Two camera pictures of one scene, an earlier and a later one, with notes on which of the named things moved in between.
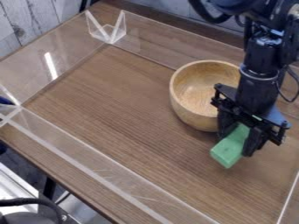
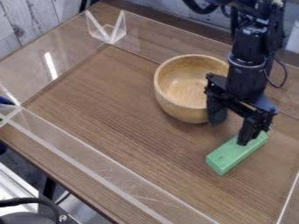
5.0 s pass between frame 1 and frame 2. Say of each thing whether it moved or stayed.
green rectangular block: moved
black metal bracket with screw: stayed
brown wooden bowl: moved
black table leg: stayed
